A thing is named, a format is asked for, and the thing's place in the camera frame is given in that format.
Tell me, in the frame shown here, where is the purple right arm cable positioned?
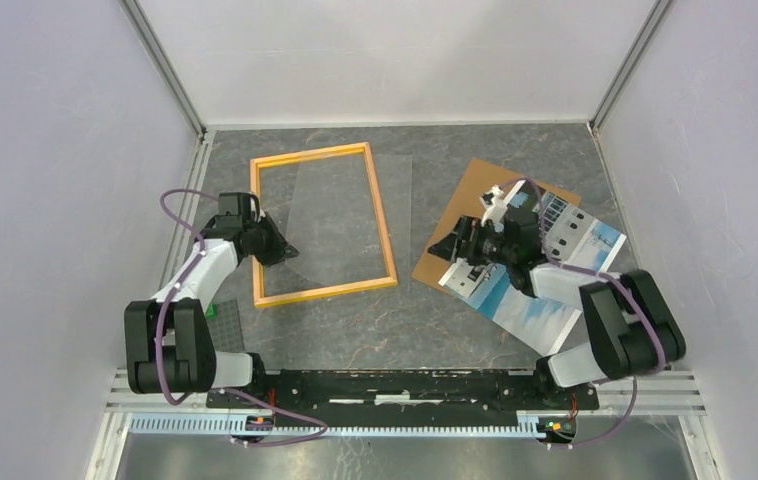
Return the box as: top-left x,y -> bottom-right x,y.
496,176 -> 668,452

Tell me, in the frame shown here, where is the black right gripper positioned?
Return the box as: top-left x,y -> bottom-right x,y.
427,215 -> 515,267

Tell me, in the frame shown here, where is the aluminium extrusion frame rail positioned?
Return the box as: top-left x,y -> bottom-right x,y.
84,368 -> 725,480

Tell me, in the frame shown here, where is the printed building photo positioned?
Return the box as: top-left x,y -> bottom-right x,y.
438,180 -> 626,356

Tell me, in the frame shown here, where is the grey lego baseplate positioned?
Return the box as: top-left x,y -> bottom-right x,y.
207,300 -> 245,353

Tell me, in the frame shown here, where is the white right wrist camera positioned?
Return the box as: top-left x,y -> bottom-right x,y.
480,185 -> 507,230

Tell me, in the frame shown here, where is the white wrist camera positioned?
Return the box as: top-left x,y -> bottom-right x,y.
480,185 -> 507,230
249,193 -> 265,223

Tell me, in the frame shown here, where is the orange wooden picture frame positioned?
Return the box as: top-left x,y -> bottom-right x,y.
249,141 -> 399,311

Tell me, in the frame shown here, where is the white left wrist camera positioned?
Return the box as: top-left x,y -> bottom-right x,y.
249,193 -> 265,223

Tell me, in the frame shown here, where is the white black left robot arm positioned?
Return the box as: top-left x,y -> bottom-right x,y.
124,192 -> 299,408

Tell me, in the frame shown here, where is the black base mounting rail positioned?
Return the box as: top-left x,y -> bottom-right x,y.
205,368 -> 600,429

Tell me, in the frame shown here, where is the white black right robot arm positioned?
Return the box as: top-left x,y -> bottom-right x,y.
427,206 -> 686,408

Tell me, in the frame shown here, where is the brown cardboard backing board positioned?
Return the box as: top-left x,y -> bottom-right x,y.
411,157 -> 582,287

